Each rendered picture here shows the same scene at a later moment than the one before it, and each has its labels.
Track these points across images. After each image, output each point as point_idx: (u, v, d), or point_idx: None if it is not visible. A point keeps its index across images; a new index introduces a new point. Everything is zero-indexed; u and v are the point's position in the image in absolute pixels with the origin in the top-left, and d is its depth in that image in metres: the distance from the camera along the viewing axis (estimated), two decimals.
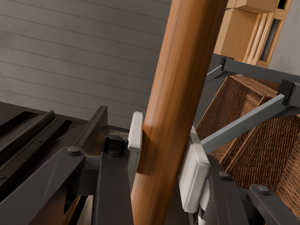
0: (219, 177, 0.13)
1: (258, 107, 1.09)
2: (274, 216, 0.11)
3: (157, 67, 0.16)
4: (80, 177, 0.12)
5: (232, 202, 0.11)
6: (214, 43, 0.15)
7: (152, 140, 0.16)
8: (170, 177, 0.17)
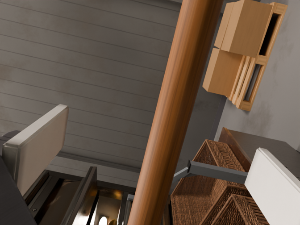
0: None
1: (222, 194, 1.26)
2: None
3: (170, 54, 0.21)
4: None
5: None
6: (212, 36, 0.21)
7: (166, 108, 0.22)
8: (178, 137, 0.22)
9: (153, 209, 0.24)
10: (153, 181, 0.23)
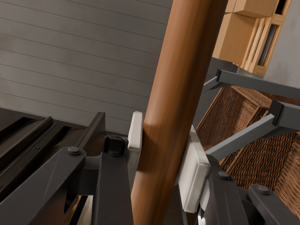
0: (219, 177, 0.13)
1: (253, 117, 1.10)
2: (274, 216, 0.11)
3: None
4: (80, 177, 0.12)
5: (232, 202, 0.11)
6: None
7: None
8: None
9: None
10: None
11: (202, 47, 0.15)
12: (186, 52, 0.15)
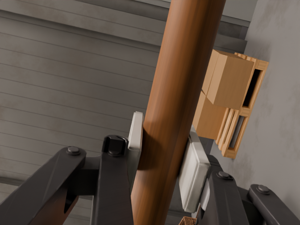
0: (219, 177, 0.13)
1: None
2: (274, 216, 0.11)
3: None
4: (80, 177, 0.12)
5: (232, 202, 0.11)
6: None
7: None
8: None
9: None
10: None
11: (200, 46, 0.15)
12: (185, 52, 0.15)
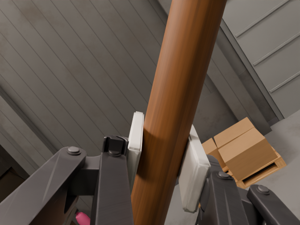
0: (219, 177, 0.13)
1: None
2: (274, 216, 0.11)
3: None
4: (80, 177, 0.12)
5: (232, 202, 0.11)
6: None
7: None
8: None
9: None
10: None
11: (200, 47, 0.15)
12: (185, 53, 0.15)
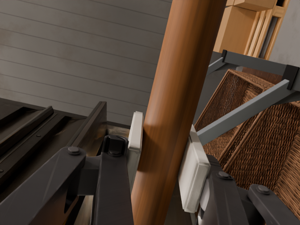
0: (219, 177, 0.13)
1: None
2: (274, 216, 0.11)
3: None
4: (80, 177, 0.12)
5: (232, 202, 0.11)
6: None
7: None
8: None
9: None
10: None
11: (201, 47, 0.15)
12: (186, 53, 0.15)
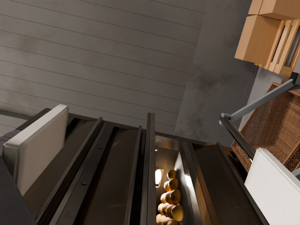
0: None
1: None
2: None
3: None
4: None
5: None
6: None
7: None
8: None
9: None
10: None
11: None
12: None
